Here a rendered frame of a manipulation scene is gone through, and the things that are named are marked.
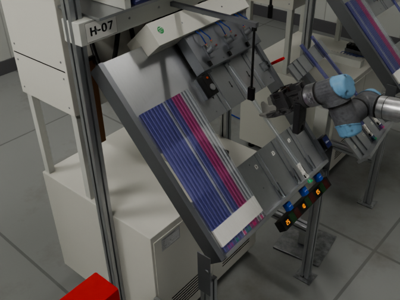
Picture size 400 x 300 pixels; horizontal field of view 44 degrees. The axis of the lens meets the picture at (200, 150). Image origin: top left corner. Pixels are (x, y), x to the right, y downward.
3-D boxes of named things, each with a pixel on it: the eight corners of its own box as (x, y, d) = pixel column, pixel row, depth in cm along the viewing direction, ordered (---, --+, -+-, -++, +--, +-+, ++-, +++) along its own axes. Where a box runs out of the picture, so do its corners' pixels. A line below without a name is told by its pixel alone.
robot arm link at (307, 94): (329, 99, 158) (317, 109, 153) (317, 102, 162) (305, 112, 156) (319, 78, 157) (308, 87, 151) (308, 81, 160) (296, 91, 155)
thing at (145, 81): (266, 86, 196) (275, 80, 192) (150, 159, 155) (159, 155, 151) (224, 14, 195) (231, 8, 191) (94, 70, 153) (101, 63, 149)
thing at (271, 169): (318, 162, 196) (324, 159, 194) (216, 256, 155) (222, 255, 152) (294, 121, 195) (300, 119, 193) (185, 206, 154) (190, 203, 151)
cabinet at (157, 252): (255, 252, 252) (261, 152, 217) (161, 345, 208) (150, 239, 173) (163, 200, 287) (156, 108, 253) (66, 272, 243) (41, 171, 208)
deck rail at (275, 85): (318, 164, 200) (329, 159, 195) (315, 166, 198) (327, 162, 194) (226, 13, 196) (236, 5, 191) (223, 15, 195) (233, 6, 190)
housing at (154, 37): (227, 25, 196) (249, 6, 185) (138, 65, 165) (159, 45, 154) (216, 7, 195) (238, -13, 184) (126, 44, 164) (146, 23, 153)
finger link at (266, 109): (254, 103, 173) (274, 96, 166) (261, 117, 174) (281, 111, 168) (249, 106, 171) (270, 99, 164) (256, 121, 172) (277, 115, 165)
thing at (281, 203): (315, 166, 198) (328, 161, 193) (214, 261, 157) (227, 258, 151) (313, 163, 198) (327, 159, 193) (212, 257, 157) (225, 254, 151)
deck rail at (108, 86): (213, 261, 157) (225, 258, 152) (210, 264, 156) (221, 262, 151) (94, 70, 153) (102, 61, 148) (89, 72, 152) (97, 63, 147)
